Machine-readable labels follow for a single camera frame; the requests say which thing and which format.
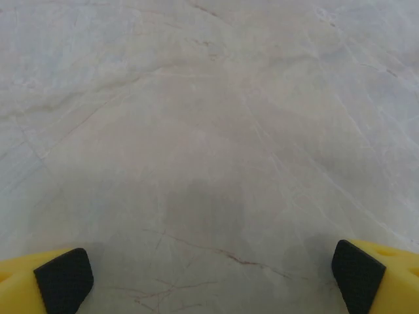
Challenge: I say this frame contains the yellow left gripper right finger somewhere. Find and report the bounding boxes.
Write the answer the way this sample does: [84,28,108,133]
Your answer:
[331,239,419,314]

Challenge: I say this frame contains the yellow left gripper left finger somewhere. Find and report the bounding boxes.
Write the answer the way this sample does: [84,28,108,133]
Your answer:
[0,247,94,314]

